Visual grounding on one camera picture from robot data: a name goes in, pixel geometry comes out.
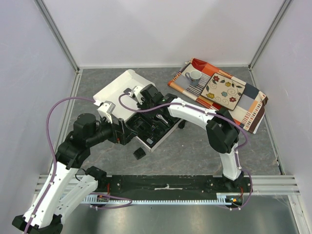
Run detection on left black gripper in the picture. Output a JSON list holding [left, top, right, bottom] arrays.
[[87, 113, 138, 146]]

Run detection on black silver hair clipper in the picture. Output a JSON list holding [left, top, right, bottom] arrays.
[[156, 114, 169, 124]]

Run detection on black comb guard attachment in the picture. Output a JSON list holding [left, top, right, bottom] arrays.
[[133, 147, 146, 160]]

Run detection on white clipper kit box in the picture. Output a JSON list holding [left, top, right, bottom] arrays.
[[93, 69, 183, 152]]

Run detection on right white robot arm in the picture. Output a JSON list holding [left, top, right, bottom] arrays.
[[133, 84, 243, 192]]

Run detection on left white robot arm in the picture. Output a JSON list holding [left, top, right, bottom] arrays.
[[12, 114, 134, 234]]

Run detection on white blue mug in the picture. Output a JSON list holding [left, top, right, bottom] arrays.
[[185, 70, 202, 86]]

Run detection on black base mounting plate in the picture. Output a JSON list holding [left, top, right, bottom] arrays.
[[96, 175, 251, 198]]

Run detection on patterned colourful cloth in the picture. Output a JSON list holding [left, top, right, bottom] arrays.
[[168, 58, 268, 134]]

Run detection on floral square plate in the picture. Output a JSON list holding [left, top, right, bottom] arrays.
[[201, 73, 245, 111]]

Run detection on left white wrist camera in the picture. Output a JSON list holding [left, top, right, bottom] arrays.
[[97, 101, 116, 124]]

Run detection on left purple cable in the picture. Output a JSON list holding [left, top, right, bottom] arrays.
[[23, 97, 134, 234]]

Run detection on slotted grey cable duct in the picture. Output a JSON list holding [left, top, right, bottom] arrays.
[[81, 194, 243, 207]]

